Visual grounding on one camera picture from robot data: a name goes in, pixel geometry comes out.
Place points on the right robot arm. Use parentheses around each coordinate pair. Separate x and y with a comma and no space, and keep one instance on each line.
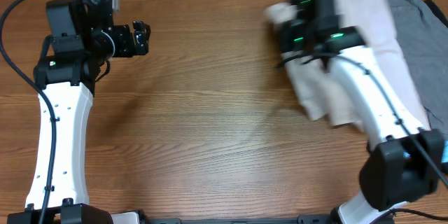
(405,159)

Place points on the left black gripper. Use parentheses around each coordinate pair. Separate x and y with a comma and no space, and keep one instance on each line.
(127,49)

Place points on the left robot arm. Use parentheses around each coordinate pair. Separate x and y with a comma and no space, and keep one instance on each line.
(74,57)

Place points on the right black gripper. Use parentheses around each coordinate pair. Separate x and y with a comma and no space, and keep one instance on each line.
(288,44)

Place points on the grey shorts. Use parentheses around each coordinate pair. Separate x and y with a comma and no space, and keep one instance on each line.
(423,40)

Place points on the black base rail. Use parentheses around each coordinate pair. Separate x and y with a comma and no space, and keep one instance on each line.
(227,221)

